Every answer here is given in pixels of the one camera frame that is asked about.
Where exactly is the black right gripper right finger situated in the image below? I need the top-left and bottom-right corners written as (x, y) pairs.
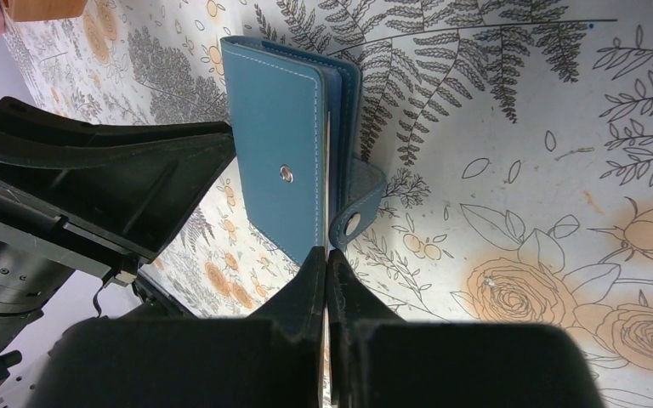
top-left (326, 249), bottom-right (603, 407)

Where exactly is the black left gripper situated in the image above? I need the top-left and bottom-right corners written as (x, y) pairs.
top-left (0, 97), bottom-right (236, 385)

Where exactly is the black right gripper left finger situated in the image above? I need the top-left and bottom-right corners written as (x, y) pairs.
top-left (27, 246), bottom-right (327, 407)

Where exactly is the blue leather card holder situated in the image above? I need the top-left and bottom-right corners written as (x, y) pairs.
top-left (220, 36), bottom-right (386, 264)

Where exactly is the wooden compartment tray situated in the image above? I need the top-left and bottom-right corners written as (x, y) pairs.
top-left (3, 0), bottom-right (88, 22)

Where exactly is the floral table mat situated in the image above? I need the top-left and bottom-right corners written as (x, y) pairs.
top-left (5, 1), bottom-right (653, 407)

